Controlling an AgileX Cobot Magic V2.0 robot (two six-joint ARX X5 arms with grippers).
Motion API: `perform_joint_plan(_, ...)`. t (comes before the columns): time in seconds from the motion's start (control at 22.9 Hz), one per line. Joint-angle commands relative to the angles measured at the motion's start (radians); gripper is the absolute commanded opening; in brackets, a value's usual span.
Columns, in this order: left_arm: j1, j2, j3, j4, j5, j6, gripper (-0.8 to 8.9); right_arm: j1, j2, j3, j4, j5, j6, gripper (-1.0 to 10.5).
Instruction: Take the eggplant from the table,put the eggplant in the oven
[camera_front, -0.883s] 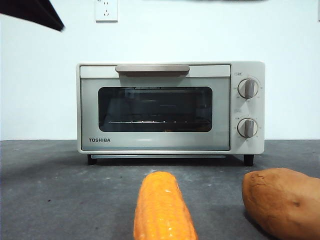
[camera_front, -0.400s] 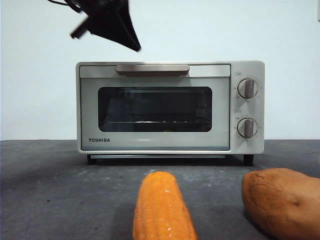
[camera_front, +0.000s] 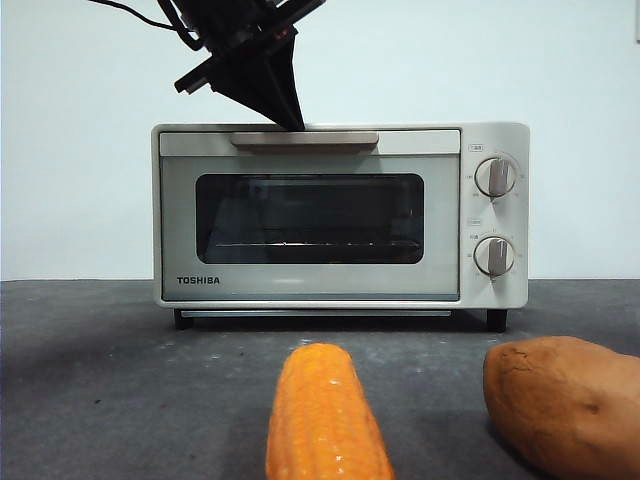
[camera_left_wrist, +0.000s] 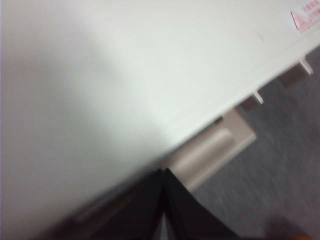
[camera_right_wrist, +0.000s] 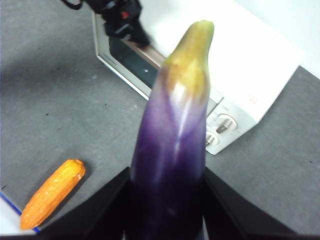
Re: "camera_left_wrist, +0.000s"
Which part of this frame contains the oven door with beige handle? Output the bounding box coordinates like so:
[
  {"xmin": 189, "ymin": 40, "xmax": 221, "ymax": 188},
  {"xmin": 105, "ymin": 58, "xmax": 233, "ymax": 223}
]
[{"xmin": 168, "ymin": 109, "xmax": 258, "ymax": 192}]

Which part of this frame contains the cream Toshiba toaster oven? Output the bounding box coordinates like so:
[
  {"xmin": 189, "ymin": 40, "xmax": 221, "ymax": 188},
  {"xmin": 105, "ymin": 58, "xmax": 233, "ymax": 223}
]
[{"xmin": 0, "ymin": 0, "xmax": 320, "ymax": 236}]

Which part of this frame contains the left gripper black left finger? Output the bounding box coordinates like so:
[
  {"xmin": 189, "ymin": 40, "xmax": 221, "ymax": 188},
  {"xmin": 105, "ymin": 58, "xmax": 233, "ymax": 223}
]
[{"xmin": 99, "ymin": 168, "xmax": 166, "ymax": 240}]

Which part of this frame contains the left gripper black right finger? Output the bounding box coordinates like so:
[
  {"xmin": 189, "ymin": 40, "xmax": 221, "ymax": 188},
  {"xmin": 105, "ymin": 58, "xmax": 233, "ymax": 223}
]
[{"xmin": 163, "ymin": 168, "xmax": 241, "ymax": 240}]

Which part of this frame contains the red warning sticker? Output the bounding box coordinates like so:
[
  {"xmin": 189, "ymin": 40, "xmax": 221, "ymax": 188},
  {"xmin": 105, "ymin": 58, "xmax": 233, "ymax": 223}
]
[{"xmin": 289, "ymin": 0, "xmax": 320, "ymax": 34}]

